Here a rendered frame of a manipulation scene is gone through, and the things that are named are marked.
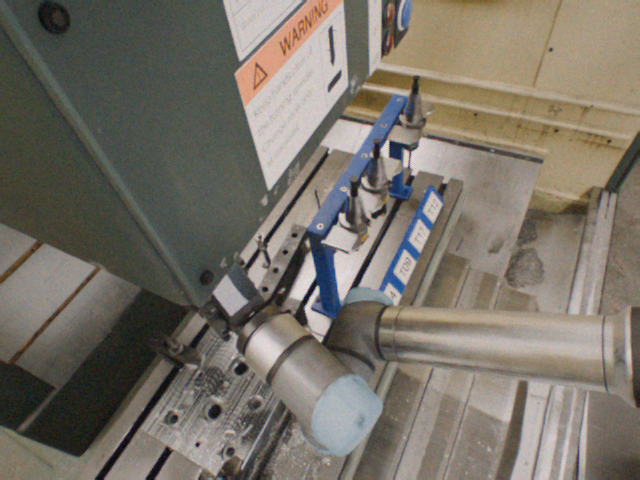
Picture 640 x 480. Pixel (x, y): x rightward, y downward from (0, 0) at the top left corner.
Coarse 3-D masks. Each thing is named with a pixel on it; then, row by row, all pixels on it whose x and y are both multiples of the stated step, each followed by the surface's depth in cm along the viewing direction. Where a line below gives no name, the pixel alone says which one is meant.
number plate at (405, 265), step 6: (402, 258) 110; (408, 258) 112; (402, 264) 110; (408, 264) 111; (414, 264) 113; (396, 270) 108; (402, 270) 110; (408, 270) 111; (402, 276) 109; (408, 276) 111
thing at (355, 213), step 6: (348, 192) 80; (360, 192) 80; (348, 198) 80; (354, 198) 79; (360, 198) 80; (348, 204) 81; (354, 204) 80; (360, 204) 81; (348, 210) 82; (354, 210) 81; (360, 210) 82; (348, 216) 83; (354, 216) 82; (360, 216) 83; (348, 222) 84; (354, 222) 83; (360, 222) 84
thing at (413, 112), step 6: (420, 90) 96; (408, 96) 97; (414, 96) 96; (420, 96) 96; (408, 102) 98; (414, 102) 97; (420, 102) 97; (408, 108) 99; (414, 108) 98; (420, 108) 98; (408, 114) 99; (414, 114) 99; (420, 114) 99; (408, 120) 100; (414, 120) 100; (420, 120) 100
